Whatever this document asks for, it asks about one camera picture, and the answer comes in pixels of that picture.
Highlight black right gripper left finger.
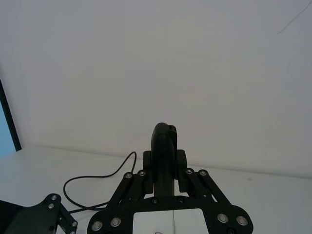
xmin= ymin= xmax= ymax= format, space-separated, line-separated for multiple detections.
xmin=86 ymin=150 xmax=155 ymax=234

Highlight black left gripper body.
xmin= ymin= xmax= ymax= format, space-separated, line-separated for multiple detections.
xmin=0 ymin=199 xmax=58 ymax=234

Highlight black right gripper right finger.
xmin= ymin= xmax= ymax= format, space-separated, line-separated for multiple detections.
xmin=176 ymin=149 xmax=255 ymax=234

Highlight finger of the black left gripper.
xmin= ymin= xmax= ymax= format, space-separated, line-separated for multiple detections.
xmin=29 ymin=193 xmax=78 ymax=234

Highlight white table cloth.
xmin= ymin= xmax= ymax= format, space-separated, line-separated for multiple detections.
xmin=0 ymin=145 xmax=312 ymax=234

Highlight blue panel with black edge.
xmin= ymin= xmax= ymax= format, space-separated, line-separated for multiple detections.
xmin=0 ymin=79 xmax=21 ymax=152

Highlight thin black cable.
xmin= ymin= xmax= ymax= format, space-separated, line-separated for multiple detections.
xmin=62 ymin=151 xmax=137 ymax=212

